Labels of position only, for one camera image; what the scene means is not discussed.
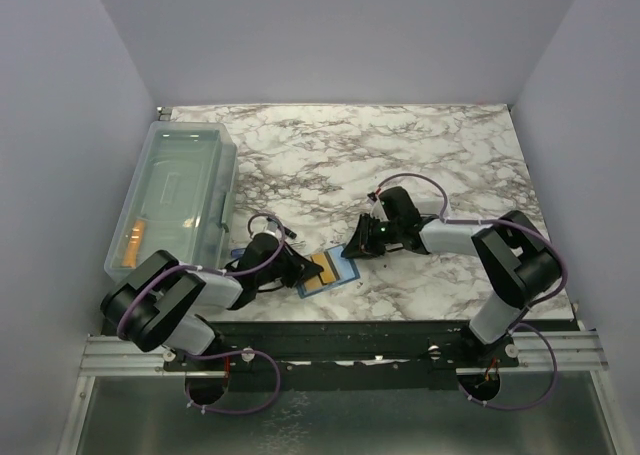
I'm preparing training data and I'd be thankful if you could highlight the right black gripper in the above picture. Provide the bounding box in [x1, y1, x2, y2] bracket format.
[341, 213, 402, 260]

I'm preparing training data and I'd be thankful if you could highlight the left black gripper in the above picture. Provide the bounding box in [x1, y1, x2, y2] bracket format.
[256, 239, 323, 288]

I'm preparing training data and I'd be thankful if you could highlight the gold credit card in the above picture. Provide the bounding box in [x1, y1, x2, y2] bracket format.
[311, 252, 339, 285]
[303, 275, 324, 294]

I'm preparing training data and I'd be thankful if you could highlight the teal leather card holder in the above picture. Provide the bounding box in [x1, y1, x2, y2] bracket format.
[297, 244, 360, 299]

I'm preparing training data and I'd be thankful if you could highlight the clear acrylic card box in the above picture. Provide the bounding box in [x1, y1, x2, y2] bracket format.
[414, 199, 450, 219]

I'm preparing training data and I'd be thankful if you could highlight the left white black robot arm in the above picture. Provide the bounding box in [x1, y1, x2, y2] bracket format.
[100, 232, 324, 370]

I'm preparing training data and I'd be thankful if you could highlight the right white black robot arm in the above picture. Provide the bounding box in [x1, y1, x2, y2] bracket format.
[342, 187, 566, 367]

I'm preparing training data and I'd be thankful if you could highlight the black green screwdriver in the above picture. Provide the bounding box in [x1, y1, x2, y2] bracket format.
[267, 217, 297, 240]

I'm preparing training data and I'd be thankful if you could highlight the clear plastic storage bin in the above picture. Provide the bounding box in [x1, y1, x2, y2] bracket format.
[104, 121, 238, 282]

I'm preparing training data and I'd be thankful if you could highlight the orange tool in bin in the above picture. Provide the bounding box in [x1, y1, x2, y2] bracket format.
[121, 218, 146, 268]

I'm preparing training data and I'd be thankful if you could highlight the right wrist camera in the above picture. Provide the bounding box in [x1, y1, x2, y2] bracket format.
[367, 188, 384, 217]

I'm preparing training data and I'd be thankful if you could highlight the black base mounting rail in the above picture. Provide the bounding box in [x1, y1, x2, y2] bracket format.
[102, 317, 584, 394]

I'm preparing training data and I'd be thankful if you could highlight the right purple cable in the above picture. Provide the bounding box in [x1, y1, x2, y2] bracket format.
[372, 173, 569, 411]

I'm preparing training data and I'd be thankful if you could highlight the aluminium extrusion rail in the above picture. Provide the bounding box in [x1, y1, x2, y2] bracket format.
[80, 330, 609, 377]

